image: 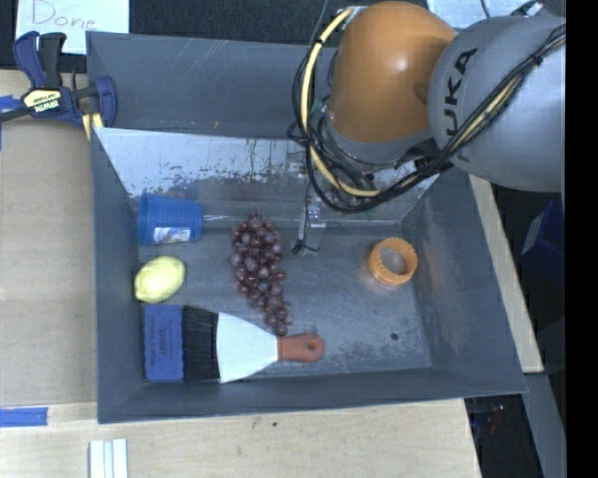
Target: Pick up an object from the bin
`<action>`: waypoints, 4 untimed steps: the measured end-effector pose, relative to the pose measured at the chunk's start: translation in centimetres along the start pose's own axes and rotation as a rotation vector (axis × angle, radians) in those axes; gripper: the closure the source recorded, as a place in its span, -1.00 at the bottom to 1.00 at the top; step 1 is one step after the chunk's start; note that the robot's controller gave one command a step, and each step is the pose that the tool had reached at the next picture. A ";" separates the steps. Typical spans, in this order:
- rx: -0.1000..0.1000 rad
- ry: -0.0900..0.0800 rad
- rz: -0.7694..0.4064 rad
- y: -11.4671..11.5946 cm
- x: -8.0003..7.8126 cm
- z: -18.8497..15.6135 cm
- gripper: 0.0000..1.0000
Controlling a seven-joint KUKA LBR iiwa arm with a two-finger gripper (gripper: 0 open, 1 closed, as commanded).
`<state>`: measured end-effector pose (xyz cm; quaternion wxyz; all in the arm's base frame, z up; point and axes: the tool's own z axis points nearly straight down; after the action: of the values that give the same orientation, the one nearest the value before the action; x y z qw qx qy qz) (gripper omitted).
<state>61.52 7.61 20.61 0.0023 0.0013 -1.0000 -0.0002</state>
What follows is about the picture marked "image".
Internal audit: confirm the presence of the yellow lemon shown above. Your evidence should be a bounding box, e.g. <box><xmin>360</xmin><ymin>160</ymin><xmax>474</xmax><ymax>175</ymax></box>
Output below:
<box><xmin>133</xmin><ymin>255</ymin><xmax>187</xmax><ymax>304</ymax></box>

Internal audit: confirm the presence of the black bristle brush, red-brown handle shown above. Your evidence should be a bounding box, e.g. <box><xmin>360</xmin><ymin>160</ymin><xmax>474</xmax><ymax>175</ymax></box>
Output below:
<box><xmin>180</xmin><ymin>305</ymin><xmax>325</xmax><ymax>385</ymax></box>

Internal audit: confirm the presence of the orange ribbed ring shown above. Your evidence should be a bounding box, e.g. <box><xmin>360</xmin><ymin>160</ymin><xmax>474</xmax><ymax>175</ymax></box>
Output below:
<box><xmin>367</xmin><ymin>236</ymin><xmax>420</xmax><ymax>289</ymax></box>

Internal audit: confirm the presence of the blue plastic cup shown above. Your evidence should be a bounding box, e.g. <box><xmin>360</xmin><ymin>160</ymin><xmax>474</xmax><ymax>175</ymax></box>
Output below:
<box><xmin>136</xmin><ymin>192</ymin><xmax>205</xmax><ymax>247</ymax></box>

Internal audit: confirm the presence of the blue rectangular sponge block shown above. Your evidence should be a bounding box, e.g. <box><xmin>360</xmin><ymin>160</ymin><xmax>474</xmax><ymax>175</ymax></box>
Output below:
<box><xmin>142</xmin><ymin>304</ymin><xmax>187</xmax><ymax>384</ymax></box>

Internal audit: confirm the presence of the red grape bunch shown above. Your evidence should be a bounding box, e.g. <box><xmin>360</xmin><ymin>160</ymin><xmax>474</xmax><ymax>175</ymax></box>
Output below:
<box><xmin>230</xmin><ymin>211</ymin><xmax>295</xmax><ymax>338</ymax></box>

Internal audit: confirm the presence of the grey metal bin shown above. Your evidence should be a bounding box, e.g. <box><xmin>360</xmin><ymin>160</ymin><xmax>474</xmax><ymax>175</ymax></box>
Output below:
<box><xmin>86</xmin><ymin>31</ymin><xmax>529</xmax><ymax>425</ymax></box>

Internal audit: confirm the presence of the pale wood flat board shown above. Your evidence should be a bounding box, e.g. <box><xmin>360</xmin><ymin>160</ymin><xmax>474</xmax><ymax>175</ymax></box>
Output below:
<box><xmin>0</xmin><ymin>115</ymin><xmax>100</xmax><ymax>408</ymax></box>

